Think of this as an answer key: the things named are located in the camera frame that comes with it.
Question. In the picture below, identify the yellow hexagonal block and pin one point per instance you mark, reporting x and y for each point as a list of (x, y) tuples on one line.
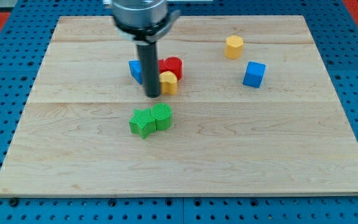
[(234, 47)]

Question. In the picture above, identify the red block behind rod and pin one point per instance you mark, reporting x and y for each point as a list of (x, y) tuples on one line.
[(161, 66)]

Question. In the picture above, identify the blue block behind rod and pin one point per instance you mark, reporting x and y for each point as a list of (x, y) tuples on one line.
[(135, 70)]

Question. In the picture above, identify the green cylinder block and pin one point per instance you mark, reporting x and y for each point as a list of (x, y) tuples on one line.
[(162, 113)]

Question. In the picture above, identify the wooden board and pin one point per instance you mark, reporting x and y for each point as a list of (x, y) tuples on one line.
[(289, 137)]

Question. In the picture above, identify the green star block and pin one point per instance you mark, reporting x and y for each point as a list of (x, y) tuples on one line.
[(142, 123)]

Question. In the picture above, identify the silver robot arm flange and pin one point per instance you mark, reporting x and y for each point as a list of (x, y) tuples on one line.
[(142, 21)]

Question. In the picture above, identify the blue cube block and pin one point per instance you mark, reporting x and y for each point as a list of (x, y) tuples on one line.
[(254, 74)]

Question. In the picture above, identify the yellow heart block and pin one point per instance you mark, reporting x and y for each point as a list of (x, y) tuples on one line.
[(168, 83)]

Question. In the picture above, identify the red cylinder block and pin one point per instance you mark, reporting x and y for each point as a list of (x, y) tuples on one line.
[(175, 65)]

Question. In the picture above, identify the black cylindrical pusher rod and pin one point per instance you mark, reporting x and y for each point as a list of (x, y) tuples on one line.
[(148, 57)]

